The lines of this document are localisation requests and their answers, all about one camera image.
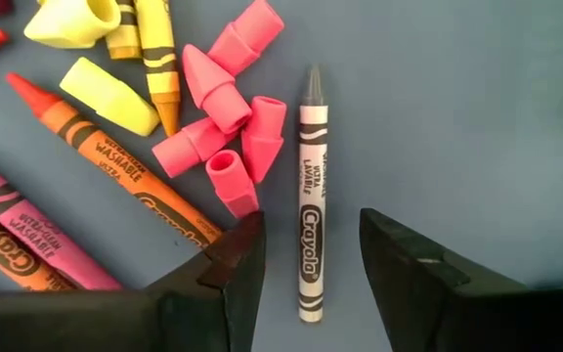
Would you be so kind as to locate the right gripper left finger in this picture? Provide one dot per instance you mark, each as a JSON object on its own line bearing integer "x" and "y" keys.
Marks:
{"x": 115, "y": 322}

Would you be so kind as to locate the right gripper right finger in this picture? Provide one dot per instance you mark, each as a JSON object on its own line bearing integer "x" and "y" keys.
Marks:
{"x": 457, "y": 318}

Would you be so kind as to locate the yellow crayon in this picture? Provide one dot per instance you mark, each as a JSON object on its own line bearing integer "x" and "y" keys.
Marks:
{"x": 161, "y": 58}
{"x": 124, "y": 29}

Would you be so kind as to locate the pink eraser cap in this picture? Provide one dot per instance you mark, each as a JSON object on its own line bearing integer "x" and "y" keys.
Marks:
{"x": 264, "y": 137}
{"x": 247, "y": 36}
{"x": 232, "y": 183}
{"x": 191, "y": 146}
{"x": 215, "y": 90}

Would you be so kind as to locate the yellow eraser cap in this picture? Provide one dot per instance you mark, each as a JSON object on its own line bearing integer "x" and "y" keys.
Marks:
{"x": 110, "y": 95}
{"x": 73, "y": 22}

